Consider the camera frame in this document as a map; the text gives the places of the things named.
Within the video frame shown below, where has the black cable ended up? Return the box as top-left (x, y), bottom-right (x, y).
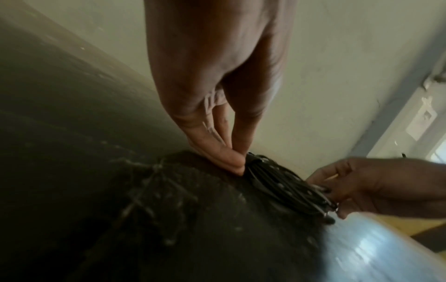
top-left (243, 152), bottom-right (340, 225)

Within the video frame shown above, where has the grey window frame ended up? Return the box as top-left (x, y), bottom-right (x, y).
top-left (350, 30), bottom-right (446, 166)

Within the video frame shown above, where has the scuffed black table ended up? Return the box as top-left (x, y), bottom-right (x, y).
top-left (0, 0), bottom-right (446, 282)

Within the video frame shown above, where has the person's right hand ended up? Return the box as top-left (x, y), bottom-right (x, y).
top-left (306, 157), bottom-right (446, 220)

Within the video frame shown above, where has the person's left hand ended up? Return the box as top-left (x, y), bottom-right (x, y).
top-left (144, 0), bottom-right (295, 177)

